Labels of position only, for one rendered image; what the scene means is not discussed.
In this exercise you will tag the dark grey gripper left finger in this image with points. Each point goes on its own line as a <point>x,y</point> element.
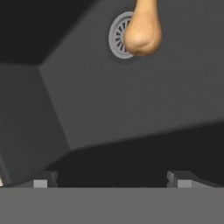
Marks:
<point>43,180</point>

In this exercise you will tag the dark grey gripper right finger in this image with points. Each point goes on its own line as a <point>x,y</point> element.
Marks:
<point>182,180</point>

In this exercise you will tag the dark grey sink basin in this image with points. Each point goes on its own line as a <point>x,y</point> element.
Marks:
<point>116,102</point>

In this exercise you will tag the tan butternut squash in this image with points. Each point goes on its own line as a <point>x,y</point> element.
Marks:
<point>143,32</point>

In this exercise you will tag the grey round sink drain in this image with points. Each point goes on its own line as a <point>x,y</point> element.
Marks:
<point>116,36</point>

